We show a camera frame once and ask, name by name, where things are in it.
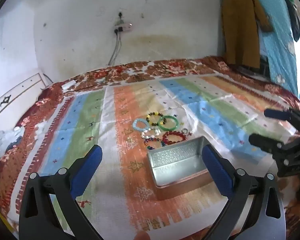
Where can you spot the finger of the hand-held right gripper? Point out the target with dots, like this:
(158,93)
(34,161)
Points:
(263,143)
(277,114)

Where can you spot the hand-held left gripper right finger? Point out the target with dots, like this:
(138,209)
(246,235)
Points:
(217,172)

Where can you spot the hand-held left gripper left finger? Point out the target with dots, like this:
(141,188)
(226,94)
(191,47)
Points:
(90,170)

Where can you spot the silver metal tin box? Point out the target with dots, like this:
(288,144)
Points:
(175,162)

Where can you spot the green jade bangle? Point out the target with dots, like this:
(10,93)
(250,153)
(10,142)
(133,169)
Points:
(168,129)

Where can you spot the person's left hand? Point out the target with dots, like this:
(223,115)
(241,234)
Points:
(142,236)

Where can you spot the blue printed hanging blanket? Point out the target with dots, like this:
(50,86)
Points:
(277,42)

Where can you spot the striped colourful mat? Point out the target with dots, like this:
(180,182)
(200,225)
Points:
(130,100)

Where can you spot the small white plastic object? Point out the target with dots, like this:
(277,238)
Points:
(68,84)

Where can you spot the black hanging garment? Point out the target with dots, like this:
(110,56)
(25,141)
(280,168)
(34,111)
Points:
(296,25)

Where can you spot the mustard hanging garment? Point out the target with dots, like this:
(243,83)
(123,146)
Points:
(240,30)

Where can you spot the grey crumpled cloth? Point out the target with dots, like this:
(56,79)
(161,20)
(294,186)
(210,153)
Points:
(0,145)

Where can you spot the white cabinet door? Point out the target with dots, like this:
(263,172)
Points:
(15,97)

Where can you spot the floral brown bedsheet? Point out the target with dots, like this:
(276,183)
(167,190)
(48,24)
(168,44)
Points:
(165,66)

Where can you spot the white power strip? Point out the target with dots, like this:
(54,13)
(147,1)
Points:
(125,27)

